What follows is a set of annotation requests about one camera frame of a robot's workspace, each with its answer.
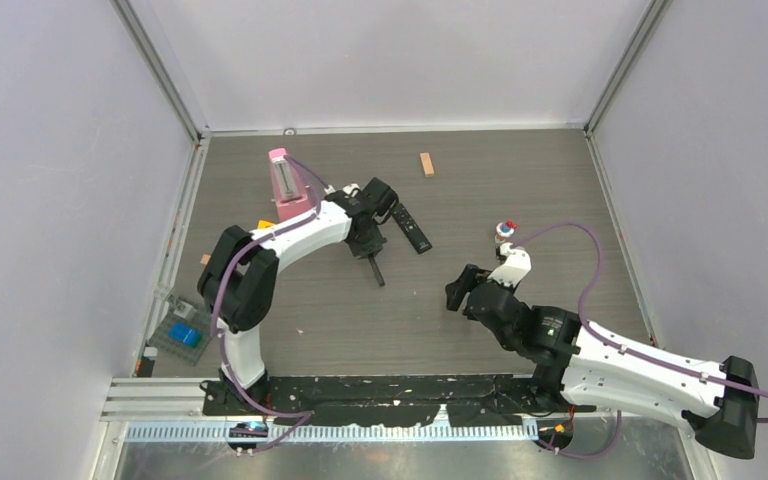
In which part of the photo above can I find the black remote control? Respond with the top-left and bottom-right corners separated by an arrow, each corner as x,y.
367,255 -> 386,287

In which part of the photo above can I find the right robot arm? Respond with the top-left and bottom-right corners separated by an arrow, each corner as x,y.
445,264 -> 759,460

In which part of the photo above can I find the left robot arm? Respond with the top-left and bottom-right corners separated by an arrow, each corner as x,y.
197,177 -> 399,414

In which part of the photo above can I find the small red white blue toy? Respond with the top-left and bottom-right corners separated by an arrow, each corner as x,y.
495,221 -> 518,244

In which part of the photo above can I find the pink metronome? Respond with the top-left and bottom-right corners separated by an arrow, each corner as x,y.
268,148 -> 322,223

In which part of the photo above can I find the blue lego brick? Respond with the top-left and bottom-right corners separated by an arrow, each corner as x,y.
167,323 -> 203,349

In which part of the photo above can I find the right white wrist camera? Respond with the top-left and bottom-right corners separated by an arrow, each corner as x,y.
488,242 -> 532,289

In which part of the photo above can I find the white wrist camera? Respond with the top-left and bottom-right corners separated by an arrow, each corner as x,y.
324,183 -> 361,198
488,242 -> 532,289

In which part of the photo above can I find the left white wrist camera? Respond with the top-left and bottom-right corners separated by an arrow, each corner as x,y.
324,183 -> 361,198

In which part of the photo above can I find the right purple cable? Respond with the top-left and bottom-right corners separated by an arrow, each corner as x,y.
513,221 -> 768,424

